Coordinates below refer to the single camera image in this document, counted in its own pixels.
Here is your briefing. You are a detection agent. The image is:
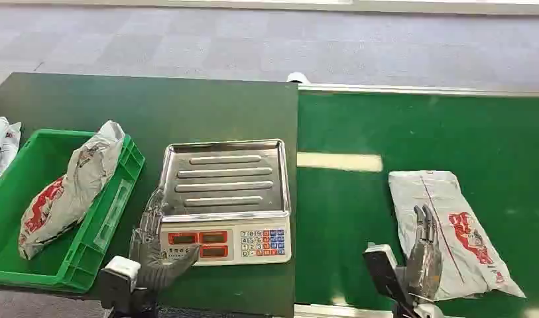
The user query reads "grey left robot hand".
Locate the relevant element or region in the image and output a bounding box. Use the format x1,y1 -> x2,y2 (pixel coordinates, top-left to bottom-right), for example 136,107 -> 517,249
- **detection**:
128,187 -> 202,292

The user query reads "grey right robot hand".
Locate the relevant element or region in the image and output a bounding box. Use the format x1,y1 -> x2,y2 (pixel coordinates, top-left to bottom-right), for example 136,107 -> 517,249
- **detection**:
403,203 -> 444,302

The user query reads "grey parcel bag red print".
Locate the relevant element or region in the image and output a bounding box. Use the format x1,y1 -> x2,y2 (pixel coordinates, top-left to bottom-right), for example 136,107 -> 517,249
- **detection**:
388,170 -> 526,302
17,121 -> 127,260

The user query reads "green conveyor belt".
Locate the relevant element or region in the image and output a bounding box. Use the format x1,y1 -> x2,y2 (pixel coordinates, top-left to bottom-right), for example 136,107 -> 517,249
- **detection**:
294,91 -> 539,318

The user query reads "electronic weighing scale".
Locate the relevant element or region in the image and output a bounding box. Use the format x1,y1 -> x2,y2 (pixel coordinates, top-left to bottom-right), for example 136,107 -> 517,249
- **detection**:
158,138 -> 293,267

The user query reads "green plastic crate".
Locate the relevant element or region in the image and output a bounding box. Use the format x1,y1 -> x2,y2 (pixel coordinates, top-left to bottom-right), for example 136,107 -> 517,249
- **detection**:
0,128 -> 146,294

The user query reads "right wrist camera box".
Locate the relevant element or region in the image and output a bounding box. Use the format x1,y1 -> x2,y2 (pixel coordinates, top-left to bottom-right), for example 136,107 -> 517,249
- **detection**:
362,243 -> 413,308

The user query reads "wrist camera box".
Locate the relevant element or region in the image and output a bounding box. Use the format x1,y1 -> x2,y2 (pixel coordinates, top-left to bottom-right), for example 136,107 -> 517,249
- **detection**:
362,243 -> 413,308
97,256 -> 142,313

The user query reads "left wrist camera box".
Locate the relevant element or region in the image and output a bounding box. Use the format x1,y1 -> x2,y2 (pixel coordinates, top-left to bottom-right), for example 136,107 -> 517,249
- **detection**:
97,256 -> 142,313

